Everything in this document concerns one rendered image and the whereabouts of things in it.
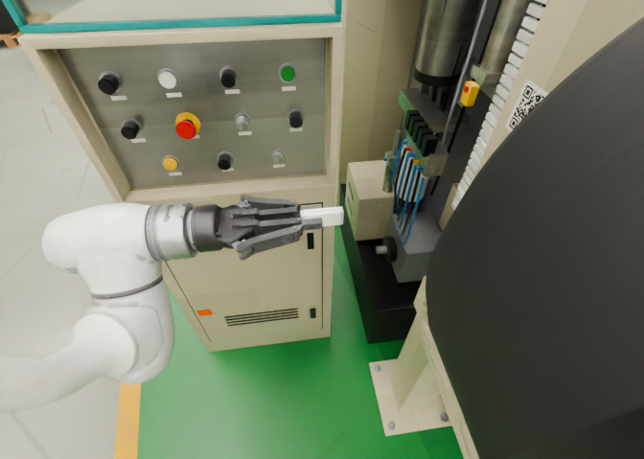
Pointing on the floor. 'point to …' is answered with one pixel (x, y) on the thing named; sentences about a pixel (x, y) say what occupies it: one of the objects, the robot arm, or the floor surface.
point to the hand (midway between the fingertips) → (322, 218)
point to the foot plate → (416, 421)
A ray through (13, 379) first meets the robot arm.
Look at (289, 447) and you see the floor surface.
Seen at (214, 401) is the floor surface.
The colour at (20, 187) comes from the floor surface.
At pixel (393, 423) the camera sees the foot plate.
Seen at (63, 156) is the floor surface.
